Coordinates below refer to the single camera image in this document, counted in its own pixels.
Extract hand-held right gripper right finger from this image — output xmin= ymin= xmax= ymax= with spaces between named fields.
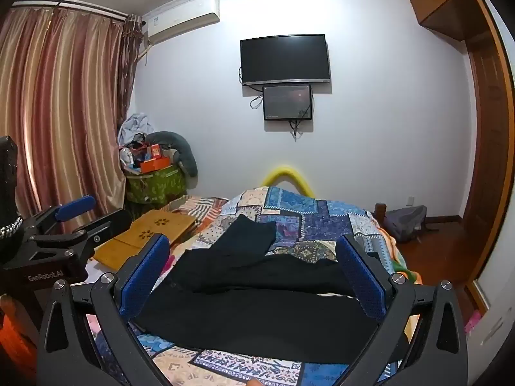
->
xmin=336 ymin=234 xmax=469 ymax=386

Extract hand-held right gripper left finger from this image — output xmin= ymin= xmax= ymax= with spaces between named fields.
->
xmin=37 ymin=233 xmax=172 ymax=386

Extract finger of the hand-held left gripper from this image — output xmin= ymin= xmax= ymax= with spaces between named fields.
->
xmin=32 ymin=208 xmax=133 ymax=259
xmin=22 ymin=195 xmax=97 ymax=239

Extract black pants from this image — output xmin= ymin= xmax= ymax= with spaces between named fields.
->
xmin=133 ymin=248 xmax=408 ymax=364

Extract folded dark pants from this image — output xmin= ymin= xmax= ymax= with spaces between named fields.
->
xmin=189 ymin=214 xmax=278 ymax=262

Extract wooden lap desk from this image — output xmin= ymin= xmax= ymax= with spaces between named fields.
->
xmin=93 ymin=209 xmax=196 ymax=271

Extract orange fleece blanket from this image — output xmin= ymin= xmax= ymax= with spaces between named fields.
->
xmin=386 ymin=229 xmax=424 ymax=287

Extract green patterned storage box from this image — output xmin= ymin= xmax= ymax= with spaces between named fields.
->
xmin=126 ymin=164 xmax=188 ymax=207

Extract orange cloth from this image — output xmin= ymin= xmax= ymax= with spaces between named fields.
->
xmin=0 ymin=293 xmax=42 ymax=356

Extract grey bag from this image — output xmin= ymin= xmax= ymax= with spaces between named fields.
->
xmin=384 ymin=205 xmax=428 ymax=244

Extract orange box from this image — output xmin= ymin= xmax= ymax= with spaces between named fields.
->
xmin=141 ymin=157 xmax=172 ymax=173

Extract patchwork printed blanket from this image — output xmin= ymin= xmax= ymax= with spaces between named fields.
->
xmin=84 ymin=186 xmax=423 ymax=386

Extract striped pink curtain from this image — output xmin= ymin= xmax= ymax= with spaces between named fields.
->
xmin=0 ymin=6 xmax=138 ymax=234

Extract pale blue clothes pile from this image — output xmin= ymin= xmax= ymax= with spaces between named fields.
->
xmin=118 ymin=113 xmax=155 ymax=146

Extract grey curved pillow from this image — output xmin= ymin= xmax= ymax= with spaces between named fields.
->
xmin=147 ymin=131 xmax=199 ymax=178

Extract white air conditioner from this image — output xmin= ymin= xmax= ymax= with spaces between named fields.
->
xmin=142 ymin=0 xmax=221 ymax=44

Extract wooden overhead cabinet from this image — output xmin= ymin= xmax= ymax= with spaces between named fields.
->
xmin=406 ymin=0 xmax=480 ymax=41

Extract small black wall monitor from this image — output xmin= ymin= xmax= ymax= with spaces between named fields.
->
xmin=263 ymin=84 xmax=314 ymax=122

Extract curtain rail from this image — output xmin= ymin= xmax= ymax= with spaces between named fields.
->
xmin=12 ymin=0 xmax=135 ymax=22

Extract black wall television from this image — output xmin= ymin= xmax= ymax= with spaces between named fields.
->
xmin=240 ymin=34 xmax=332 ymax=86

